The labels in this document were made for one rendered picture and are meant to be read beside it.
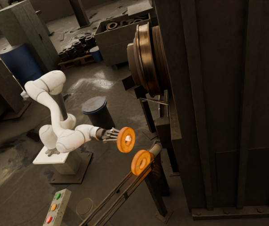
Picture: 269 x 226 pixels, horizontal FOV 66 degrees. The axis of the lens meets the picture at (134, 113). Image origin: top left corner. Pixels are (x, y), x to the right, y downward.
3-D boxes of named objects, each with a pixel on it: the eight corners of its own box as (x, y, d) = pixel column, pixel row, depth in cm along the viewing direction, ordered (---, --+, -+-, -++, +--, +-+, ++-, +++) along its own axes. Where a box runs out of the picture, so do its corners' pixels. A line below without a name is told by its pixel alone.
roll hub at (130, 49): (146, 71, 155) (136, 35, 138) (144, 93, 133) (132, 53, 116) (139, 73, 156) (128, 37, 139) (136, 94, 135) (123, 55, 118)
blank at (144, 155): (148, 171, 132) (144, 169, 134) (152, 149, 129) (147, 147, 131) (133, 179, 120) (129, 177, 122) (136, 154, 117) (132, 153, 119)
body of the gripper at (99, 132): (105, 133, 141) (116, 135, 136) (99, 142, 136) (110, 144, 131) (101, 125, 137) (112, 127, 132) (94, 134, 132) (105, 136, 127)
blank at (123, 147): (131, 122, 127) (126, 122, 129) (118, 138, 116) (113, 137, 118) (137, 141, 135) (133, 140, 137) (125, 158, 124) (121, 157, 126)
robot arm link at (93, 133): (93, 142, 139) (99, 143, 136) (86, 133, 134) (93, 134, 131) (100, 132, 145) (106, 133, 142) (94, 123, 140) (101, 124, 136)
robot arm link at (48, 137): (43, 146, 211) (32, 131, 199) (57, 135, 221) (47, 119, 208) (51, 151, 201) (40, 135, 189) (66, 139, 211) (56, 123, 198)
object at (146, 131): (153, 120, 259) (138, 71, 215) (165, 131, 239) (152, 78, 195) (139, 129, 254) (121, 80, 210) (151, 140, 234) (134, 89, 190)
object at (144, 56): (161, 73, 165) (148, 12, 137) (163, 110, 129) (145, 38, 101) (154, 75, 167) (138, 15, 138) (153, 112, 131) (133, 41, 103)
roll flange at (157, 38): (174, 71, 163) (163, 8, 134) (179, 108, 127) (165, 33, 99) (161, 73, 165) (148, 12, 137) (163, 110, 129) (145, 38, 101)
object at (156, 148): (162, 152, 136) (161, 145, 133) (154, 161, 131) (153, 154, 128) (155, 149, 140) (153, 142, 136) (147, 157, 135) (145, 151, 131)
